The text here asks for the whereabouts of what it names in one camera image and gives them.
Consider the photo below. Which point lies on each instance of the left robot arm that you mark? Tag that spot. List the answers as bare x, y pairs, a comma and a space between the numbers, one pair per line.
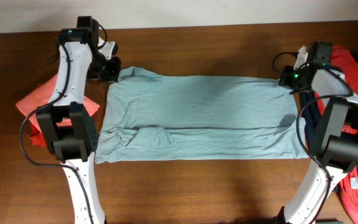
68, 128

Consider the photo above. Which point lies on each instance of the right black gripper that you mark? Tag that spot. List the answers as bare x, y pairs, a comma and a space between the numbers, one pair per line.
284, 80

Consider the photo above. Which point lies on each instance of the folded salmon pink shirt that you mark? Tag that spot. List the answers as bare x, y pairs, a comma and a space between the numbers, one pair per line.
41, 95

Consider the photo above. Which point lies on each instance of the dark navy garment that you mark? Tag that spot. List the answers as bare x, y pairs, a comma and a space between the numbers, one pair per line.
348, 62

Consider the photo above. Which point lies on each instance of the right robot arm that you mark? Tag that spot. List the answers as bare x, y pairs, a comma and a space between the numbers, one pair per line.
333, 149

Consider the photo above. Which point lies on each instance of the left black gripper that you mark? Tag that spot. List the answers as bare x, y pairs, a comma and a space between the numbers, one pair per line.
111, 76

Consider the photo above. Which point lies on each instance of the light blue t-shirt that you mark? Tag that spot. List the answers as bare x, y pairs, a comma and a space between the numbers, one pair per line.
152, 117

